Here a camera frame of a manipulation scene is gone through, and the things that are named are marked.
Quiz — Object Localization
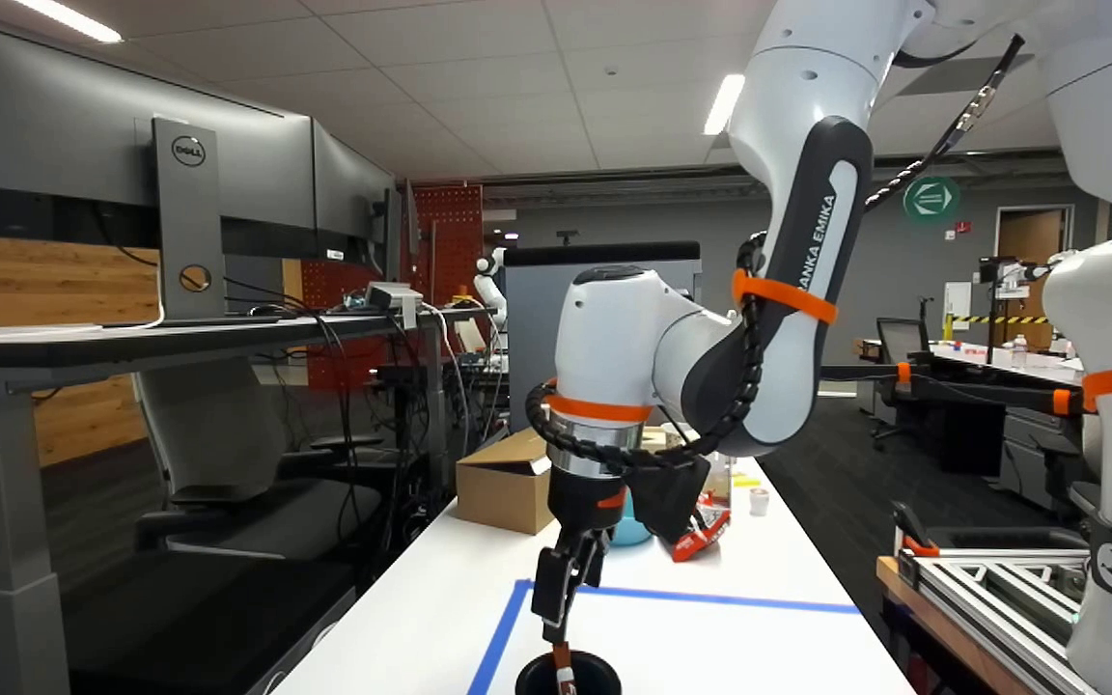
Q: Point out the aluminium rail base frame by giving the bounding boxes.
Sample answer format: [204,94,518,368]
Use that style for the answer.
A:
[895,538,1100,695]

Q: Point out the orange Expo marker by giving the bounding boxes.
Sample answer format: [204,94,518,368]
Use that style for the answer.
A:
[550,636,581,695]

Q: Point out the brown wooden door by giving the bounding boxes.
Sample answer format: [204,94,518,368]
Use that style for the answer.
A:
[995,204,1071,357]

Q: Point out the grey office chair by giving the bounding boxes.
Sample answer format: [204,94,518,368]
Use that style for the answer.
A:
[127,357,383,565]

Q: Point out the black corrugated cable conduit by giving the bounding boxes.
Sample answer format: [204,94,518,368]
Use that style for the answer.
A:
[520,228,774,478]

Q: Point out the small white bottle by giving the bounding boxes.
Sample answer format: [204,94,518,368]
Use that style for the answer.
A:
[729,471,774,523]

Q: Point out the wooden bench board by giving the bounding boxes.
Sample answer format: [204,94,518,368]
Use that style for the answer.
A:
[874,552,1015,695]

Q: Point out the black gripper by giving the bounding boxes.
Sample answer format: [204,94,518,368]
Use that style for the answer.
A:
[528,468,629,645]

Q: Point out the brown cardboard box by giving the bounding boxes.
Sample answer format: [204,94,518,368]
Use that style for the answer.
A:
[451,425,560,540]

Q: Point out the large Dell monitor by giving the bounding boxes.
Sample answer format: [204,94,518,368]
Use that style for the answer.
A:
[0,7,316,330]

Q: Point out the blue tape outline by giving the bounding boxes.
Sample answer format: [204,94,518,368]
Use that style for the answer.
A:
[465,576,864,695]

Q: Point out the round green sign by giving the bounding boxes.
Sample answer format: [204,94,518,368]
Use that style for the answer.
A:
[905,172,967,224]

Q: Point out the teal plastic object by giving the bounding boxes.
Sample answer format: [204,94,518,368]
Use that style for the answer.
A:
[605,495,658,552]

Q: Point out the long ceiling light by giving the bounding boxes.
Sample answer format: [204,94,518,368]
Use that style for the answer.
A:
[699,70,750,145]
[13,0,127,49]

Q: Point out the grey standing desk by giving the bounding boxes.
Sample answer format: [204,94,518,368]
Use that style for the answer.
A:
[0,307,465,695]

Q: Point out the small grey monitor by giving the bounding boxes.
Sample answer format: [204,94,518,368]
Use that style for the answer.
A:
[308,116,403,250]

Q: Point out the dark teal cup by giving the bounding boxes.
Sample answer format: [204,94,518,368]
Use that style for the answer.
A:
[513,648,626,695]

